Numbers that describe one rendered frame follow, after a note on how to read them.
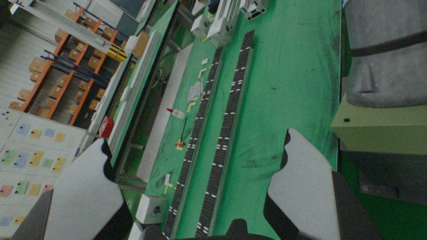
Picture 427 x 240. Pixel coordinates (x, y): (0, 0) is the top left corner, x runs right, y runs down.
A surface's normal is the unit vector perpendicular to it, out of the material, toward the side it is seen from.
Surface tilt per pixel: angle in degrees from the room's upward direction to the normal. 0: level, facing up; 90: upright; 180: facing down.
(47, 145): 90
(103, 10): 90
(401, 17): 46
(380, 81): 32
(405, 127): 90
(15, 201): 90
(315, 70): 0
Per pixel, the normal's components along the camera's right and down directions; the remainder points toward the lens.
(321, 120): -0.70, -0.35
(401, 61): -0.70, 0.13
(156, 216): 0.68, -0.09
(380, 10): -0.80, 0.43
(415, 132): -0.22, 0.93
